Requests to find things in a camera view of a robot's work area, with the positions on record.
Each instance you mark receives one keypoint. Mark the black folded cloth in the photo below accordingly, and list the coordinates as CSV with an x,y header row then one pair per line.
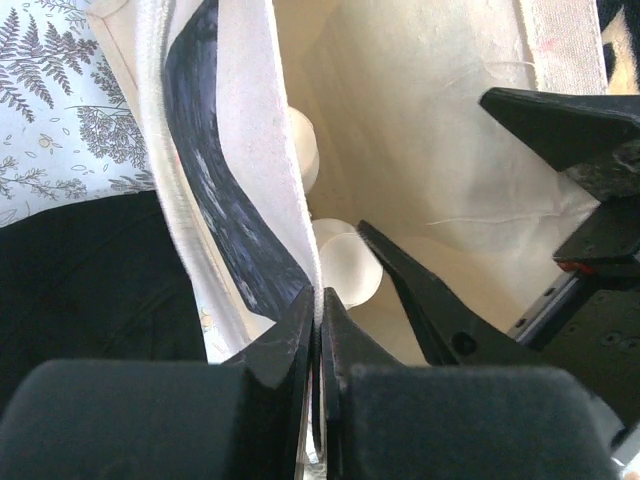
x,y
98,280

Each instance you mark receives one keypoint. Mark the black flower pattern pillow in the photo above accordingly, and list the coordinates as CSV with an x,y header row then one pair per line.
x,y
619,24

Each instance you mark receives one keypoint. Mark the floral pattern table cloth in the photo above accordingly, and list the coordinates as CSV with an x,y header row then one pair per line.
x,y
67,133

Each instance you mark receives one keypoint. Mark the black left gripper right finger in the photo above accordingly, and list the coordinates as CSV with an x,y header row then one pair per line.
x,y
385,420

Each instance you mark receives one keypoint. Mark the cream cylindrical bottle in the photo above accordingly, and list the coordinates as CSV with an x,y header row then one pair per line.
x,y
306,148
347,264

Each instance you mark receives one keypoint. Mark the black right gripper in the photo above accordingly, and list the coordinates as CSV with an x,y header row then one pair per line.
x,y
587,321

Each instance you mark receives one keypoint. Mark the beige canvas tote bag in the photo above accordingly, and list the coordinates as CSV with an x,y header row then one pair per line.
x,y
392,89

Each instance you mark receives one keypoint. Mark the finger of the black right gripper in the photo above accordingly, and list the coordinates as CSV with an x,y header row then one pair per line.
x,y
447,331
591,139

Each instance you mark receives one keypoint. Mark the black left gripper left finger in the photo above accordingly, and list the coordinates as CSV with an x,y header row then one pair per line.
x,y
241,419

